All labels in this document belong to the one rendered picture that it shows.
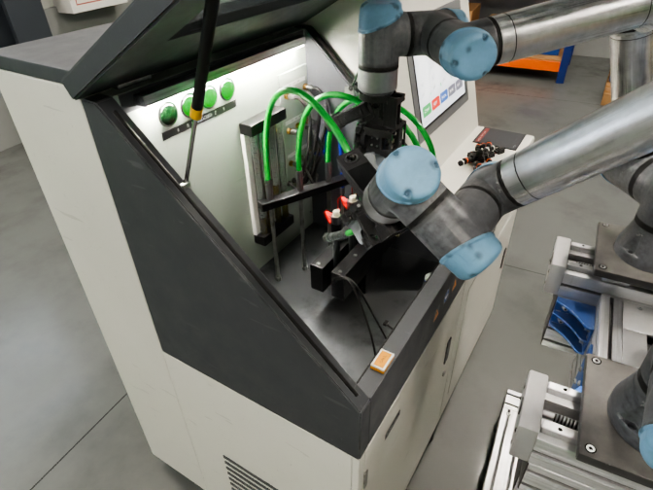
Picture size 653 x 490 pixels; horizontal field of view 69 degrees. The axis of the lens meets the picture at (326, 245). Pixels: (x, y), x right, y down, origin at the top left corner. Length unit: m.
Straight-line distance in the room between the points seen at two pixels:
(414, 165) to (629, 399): 0.51
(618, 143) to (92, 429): 2.09
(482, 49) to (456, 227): 0.30
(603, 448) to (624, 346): 0.36
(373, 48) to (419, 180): 0.36
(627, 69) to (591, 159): 0.53
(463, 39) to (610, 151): 0.27
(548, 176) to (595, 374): 0.43
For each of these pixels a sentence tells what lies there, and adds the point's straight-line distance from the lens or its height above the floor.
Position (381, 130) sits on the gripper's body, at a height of 1.37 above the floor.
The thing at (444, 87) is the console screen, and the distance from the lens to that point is 1.72.
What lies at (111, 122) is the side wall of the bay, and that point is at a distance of 0.95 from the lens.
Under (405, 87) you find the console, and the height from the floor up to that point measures 1.29.
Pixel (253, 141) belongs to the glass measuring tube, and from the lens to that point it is 1.24.
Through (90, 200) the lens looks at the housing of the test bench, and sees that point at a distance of 1.15.
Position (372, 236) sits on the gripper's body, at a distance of 0.84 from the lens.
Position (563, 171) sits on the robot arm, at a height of 1.44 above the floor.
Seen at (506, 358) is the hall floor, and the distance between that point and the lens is 2.41.
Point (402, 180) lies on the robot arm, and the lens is 0.60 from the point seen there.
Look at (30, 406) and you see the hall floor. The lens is 2.50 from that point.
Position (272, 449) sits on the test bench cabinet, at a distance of 1.30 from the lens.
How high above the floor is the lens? 1.73
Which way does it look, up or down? 36 degrees down
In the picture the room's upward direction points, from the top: 2 degrees counter-clockwise
